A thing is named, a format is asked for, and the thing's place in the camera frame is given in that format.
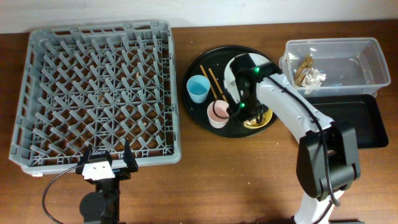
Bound pink plastic cup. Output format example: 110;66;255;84
207;100;229;129

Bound yellow plastic bowl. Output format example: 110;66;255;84
248;106;273;129

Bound food leftovers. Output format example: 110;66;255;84
243;114;267;129

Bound brown coffee stick wrapper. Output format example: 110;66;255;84
294;55;313;86

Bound white tissue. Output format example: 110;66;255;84
301;68;326;88

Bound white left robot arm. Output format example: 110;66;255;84
76;140;139;224

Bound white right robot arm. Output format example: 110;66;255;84
224;53;361;223

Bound grey dishwasher rack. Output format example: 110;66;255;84
9;21;182;177

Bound grey round plate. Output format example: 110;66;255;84
223;53;270;103

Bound right wooden chopstick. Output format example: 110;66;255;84
208;68;228;102

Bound wooden chopstick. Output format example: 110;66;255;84
199;64;219;101
208;68;228;102

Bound left wooden chopstick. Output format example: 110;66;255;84
199;64;219;101

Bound round black tray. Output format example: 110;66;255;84
182;45;277;138

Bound light blue plastic cup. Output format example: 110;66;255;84
187;75;210;103

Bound clear plastic bin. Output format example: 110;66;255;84
279;37;391;98

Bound black rectangular tray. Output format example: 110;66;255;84
307;95;389;149

